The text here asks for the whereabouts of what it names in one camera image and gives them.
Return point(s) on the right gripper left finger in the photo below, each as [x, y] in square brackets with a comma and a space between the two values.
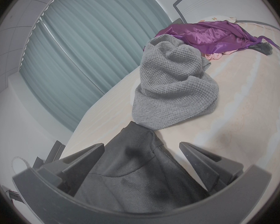
[81, 171]

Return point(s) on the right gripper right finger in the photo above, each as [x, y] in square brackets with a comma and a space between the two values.
[200, 169]

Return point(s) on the black T-shirt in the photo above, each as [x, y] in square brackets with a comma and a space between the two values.
[135, 178]

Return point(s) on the bed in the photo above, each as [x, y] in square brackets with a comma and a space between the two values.
[247, 101]

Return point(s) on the grey knitted garment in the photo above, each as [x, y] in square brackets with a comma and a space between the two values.
[172, 90]

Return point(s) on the blue-green curtain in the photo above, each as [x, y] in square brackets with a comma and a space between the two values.
[107, 31]
[60, 83]

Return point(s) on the pink garment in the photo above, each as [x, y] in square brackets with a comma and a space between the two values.
[215, 56]

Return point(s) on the purple satin garment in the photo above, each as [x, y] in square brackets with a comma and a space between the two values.
[207, 35]

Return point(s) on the black lace garment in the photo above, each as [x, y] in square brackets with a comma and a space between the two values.
[262, 48]

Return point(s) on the grey bedside table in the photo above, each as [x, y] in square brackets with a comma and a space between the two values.
[177, 22]

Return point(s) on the white printed pillow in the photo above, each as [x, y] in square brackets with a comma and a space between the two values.
[219, 19]

